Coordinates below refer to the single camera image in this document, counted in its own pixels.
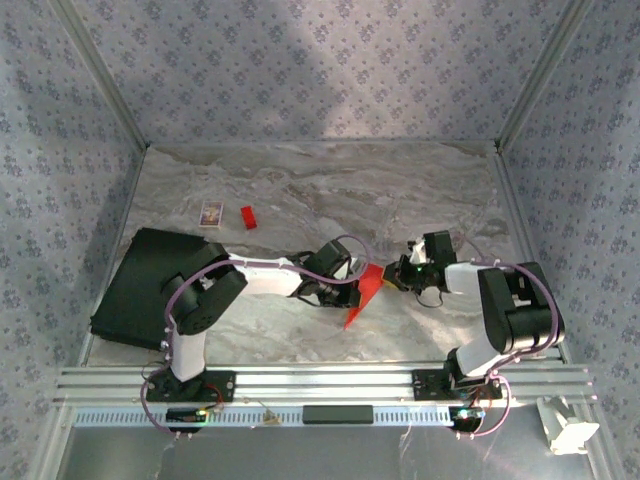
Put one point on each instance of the red paper sheet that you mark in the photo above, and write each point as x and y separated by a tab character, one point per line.
370	287

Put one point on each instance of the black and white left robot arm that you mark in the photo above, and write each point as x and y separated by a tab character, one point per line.
265	277

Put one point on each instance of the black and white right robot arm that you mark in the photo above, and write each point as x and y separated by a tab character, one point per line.
465	277

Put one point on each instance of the small red block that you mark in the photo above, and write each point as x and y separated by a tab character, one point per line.
248	217

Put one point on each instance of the black rectangular bar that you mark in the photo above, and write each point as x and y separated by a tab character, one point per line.
337	415

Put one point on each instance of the small tan tag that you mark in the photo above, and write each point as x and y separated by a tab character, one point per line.
271	419

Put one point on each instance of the small picture card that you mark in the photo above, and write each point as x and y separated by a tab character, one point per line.
211	214

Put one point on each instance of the black mat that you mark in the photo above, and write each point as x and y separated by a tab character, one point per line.
135	280

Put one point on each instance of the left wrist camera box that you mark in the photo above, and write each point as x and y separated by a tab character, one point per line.
327	260

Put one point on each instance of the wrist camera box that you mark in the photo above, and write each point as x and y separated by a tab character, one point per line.
440	245
327	260

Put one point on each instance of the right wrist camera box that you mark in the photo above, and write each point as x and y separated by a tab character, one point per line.
440	245

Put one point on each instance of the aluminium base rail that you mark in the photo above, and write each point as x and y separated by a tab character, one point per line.
325	382

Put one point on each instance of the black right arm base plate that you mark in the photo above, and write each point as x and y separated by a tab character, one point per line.
425	385

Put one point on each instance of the aluminium table side rail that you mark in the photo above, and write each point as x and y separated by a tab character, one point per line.
515	200
129	200

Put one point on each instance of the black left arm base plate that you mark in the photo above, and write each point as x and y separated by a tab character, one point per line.
225	385

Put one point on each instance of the white plastic bracket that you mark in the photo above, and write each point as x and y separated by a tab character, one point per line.
570	435

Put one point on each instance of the aluminium frame post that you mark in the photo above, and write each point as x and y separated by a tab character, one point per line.
103	75
543	75

